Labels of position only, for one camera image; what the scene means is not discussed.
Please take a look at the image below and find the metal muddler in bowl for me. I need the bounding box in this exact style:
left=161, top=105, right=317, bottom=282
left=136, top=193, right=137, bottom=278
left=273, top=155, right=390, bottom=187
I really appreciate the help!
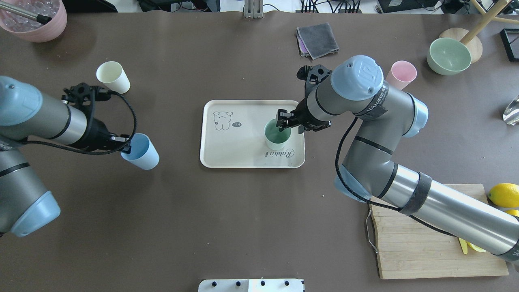
left=0, top=0, right=52, bottom=25

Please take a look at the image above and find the beige rabbit tray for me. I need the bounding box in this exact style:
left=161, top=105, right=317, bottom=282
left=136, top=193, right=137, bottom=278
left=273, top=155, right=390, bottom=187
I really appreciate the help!
left=199, top=100, right=305, bottom=168

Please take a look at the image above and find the cream cup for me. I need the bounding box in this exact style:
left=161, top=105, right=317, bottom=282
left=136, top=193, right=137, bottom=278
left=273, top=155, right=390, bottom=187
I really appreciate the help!
left=96, top=61, right=131, bottom=94

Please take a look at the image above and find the pink cup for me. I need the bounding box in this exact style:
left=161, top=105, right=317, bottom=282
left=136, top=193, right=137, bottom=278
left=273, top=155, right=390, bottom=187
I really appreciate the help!
left=385, top=60, right=417, bottom=90

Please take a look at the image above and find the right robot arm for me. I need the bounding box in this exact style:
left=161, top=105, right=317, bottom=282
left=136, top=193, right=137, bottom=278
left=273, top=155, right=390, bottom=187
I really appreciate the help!
left=276, top=55, right=519, bottom=266

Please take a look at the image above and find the wooden cutting board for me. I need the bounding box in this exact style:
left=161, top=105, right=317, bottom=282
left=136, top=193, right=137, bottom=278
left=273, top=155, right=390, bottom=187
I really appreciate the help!
left=369, top=205, right=508, bottom=279

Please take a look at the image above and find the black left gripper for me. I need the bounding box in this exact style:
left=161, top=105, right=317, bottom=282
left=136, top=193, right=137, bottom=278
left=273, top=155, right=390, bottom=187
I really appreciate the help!
left=69, top=118, right=131, bottom=154

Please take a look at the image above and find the grey folded cloth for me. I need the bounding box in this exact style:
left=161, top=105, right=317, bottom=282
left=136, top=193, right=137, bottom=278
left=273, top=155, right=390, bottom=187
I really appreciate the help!
left=296, top=22, right=339, bottom=60

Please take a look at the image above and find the aluminium frame post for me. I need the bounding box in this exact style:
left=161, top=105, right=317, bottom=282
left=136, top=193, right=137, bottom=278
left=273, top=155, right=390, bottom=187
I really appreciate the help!
left=243, top=0, right=264, bottom=19

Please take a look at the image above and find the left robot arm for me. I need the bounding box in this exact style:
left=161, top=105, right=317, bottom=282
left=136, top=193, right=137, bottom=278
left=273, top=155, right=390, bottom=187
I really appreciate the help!
left=0, top=76, right=137, bottom=237

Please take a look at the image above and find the blue cup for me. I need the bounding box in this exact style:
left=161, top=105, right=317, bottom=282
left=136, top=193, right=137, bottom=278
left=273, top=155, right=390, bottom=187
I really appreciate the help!
left=120, top=133, right=160, bottom=170

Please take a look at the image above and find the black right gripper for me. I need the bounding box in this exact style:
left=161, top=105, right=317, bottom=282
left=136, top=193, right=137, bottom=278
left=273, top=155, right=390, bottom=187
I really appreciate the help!
left=277, top=99, right=331, bottom=134

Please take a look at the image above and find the wooden cup tree stand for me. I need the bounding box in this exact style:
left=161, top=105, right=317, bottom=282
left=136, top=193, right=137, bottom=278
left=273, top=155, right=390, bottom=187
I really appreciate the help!
left=439, top=0, right=519, bottom=64

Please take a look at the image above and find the yellow lemon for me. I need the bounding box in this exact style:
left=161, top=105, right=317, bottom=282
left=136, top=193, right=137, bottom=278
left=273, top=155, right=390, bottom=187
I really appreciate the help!
left=504, top=209, right=519, bottom=217
left=488, top=183, right=519, bottom=208

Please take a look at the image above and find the metal scoop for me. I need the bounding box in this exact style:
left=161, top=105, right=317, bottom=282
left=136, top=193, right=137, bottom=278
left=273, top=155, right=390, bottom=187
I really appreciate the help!
left=502, top=95, right=519, bottom=126

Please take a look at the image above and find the yellow plastic knife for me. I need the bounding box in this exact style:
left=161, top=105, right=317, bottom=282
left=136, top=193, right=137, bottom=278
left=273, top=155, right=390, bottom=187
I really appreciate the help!
left=458, top=237, right=468, bottom=255

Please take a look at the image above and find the green bowl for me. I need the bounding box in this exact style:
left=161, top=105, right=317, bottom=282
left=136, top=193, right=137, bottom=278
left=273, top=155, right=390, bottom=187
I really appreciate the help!
left=427, top=38, right=472, bottom=76

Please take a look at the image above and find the green cup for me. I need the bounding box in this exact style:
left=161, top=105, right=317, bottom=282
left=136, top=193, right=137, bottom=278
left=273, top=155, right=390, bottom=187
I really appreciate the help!
left=264, top=119, right=292, bottom=151

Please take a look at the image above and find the pink bowl with ice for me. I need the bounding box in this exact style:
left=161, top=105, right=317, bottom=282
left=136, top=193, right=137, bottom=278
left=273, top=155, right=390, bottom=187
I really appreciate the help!
left=0, top=0, right=67, bottom=43

